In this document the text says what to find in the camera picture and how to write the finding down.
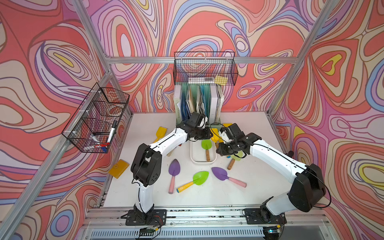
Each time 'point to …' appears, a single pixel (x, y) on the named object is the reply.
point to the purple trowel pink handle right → (222, 174)
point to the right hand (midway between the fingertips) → (220, 154)
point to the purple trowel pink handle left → (174, 170)
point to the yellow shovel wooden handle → (216, 138)
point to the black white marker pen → (112, 132)
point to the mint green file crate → (206, 99)
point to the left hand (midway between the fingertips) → (213, 135)
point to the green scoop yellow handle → (199, 178)
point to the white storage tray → (198, 154)
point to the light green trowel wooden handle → (237, 156)
